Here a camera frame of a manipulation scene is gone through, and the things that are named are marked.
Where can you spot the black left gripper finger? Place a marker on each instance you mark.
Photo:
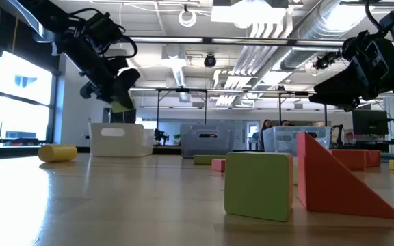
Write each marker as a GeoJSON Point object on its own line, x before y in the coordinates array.
{"type": "Point", "coordinates": [87, 91]}
{"type": "Point", "coordinates": [127, 85]}

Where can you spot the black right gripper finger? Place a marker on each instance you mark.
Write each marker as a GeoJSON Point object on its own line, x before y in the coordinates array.
{"type": "Point", "coordinates": [353, 106]}
{"type": "Point", "coordinates": [344, 89]}

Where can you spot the yellow cylinder wooden block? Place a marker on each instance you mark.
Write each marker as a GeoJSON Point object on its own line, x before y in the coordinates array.
{"type": "Point", "coordinates": [57, 153]}

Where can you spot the red triangle wooden block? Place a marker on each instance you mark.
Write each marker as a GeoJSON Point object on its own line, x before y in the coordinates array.
{"type": "Point", "coordinates": [323, 191]}

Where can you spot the green rectangular block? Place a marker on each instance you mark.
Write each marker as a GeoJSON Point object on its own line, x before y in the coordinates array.
{"type": "Point", "coordinates": [205, 159]}

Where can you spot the red rectangular wooden block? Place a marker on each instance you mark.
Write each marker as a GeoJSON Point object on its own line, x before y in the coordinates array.
{"type": "Point", "coordinates": [218, 165]}

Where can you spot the black background robot arm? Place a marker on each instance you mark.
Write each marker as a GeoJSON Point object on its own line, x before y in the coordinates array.
{"type": "Point", "coordinates": [340, 136]}

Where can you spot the small black background robot arm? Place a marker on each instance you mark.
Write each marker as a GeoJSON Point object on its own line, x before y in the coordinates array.
{"type": "Point", "coordinates": [159, 135]}

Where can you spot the black computer monitor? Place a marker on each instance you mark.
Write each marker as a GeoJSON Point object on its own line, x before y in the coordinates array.
{"type": "Point", "coordinates": [369, 122]}

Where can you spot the white strip light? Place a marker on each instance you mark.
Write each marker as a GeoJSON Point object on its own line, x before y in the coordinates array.
{"type": "Point", "coordinates": [166, 40]}
{"type": "Point", "coordinates": [320, 43]}
{"type": "Point", "coordinates": [248, 40]}

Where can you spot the white plastic bin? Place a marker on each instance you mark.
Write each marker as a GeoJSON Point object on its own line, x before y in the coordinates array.
{"type": "Point", "coordinates": [125, 145]}

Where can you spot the bright window pane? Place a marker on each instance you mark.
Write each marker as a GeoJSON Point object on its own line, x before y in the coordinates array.
{"type": "Point", "coordinates": [22, 78]}

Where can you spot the person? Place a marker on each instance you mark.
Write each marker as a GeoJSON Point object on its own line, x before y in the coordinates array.
{"type": "Point", "coordinates": [266, 127]}
{"type": "Point", "coordinates": [285, 123]}

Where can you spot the clear plastic bin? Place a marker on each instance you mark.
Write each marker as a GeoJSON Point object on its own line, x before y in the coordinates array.
{"type": "Point", "coordinates": [279, 140]}

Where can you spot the black round ceiling spotlight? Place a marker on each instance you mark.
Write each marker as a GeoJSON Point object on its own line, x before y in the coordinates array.
{"type": "Point", "coordinates": [210, 61]}

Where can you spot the black rig crossbar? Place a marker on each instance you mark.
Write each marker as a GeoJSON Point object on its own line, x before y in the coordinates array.
{"type": "Point", "coordinates": [208, 40]}

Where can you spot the grey plastic bin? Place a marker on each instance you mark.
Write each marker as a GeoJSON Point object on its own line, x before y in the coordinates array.
{"type": "Point", "coordinates": [197, 147]}

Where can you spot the white ceiling light fixture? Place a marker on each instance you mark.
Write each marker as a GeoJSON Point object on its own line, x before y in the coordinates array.
{"type": "Point", "coordinates": [248, 15]}

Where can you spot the green square wooden block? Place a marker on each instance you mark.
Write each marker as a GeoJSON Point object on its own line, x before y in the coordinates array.
{"type": "Point", "coordinates": [256, 186]}

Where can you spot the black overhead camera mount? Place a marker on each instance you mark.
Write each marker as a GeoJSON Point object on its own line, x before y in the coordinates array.
{"type": "Point", "coordinates": [324, 61]}

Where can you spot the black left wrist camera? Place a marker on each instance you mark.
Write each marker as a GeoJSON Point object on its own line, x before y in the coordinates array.
{"type": "Point", "coordinates": [104, 30]}

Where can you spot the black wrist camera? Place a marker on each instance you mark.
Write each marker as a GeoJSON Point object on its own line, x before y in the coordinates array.
{"type": "Point", "coordinates": [104, 30]}
{"type": "Point", "coordinates": [356, 46]}

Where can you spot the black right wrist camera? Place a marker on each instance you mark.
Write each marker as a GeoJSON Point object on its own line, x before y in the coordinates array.
{"type": "Point", "coordinates": [356, 46]}

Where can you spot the black metal frame stand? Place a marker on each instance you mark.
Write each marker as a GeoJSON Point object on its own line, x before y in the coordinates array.
{"type": "Point", "coordinates": [301, 93]}
{"type": "Point", "coordinates": [181, 90]}

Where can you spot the silver ceiling air duct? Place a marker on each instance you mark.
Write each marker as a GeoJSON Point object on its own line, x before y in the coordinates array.
{"type": "Point", "coordinates": [316, 30]}

